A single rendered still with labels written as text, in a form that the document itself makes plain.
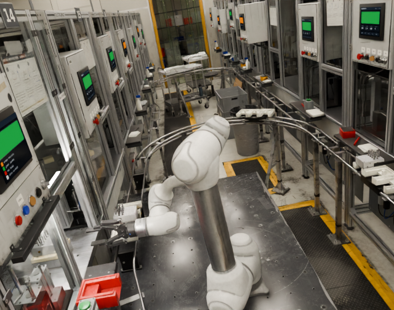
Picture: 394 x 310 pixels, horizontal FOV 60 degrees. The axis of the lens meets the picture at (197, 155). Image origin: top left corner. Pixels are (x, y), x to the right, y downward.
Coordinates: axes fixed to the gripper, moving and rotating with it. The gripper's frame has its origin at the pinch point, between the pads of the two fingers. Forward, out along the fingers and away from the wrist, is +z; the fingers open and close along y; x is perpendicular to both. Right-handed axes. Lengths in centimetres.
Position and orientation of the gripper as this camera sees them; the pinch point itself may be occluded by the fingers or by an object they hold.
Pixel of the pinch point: (95, 236)
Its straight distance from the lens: 176.5
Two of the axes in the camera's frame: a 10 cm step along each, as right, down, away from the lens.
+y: -1.6, -9.1, -3.9
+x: 0.8, 3.8, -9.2
